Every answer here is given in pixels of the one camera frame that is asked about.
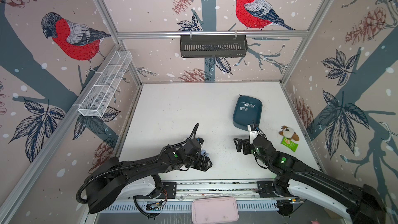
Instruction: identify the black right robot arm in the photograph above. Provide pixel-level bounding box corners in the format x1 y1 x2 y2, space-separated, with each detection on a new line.
233 135 387 224

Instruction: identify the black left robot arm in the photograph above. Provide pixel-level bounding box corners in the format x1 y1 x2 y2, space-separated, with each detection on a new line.
76 123 212 214

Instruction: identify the teal plastic tray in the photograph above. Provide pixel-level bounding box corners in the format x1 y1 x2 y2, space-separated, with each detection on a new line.
233 95 263 131

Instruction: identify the brown plush dog toy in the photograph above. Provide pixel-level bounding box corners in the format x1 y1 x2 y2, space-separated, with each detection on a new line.
279 125 300 141

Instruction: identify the green snack packet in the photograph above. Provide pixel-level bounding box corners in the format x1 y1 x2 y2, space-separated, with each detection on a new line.
281 137 298 152

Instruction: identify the pink plastic box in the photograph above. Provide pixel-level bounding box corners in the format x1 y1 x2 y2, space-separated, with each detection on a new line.
192 197 239 224

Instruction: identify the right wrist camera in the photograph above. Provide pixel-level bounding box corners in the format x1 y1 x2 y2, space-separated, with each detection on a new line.
248 124 265 144

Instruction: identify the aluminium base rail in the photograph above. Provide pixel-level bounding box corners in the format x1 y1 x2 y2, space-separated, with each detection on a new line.
102 178 343 214

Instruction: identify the black wire hanging basket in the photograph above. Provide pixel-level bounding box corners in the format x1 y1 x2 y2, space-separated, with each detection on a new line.
180 34 248 59

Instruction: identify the white mesh wall shelf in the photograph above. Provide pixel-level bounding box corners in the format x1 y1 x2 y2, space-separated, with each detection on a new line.
78 50 132 117

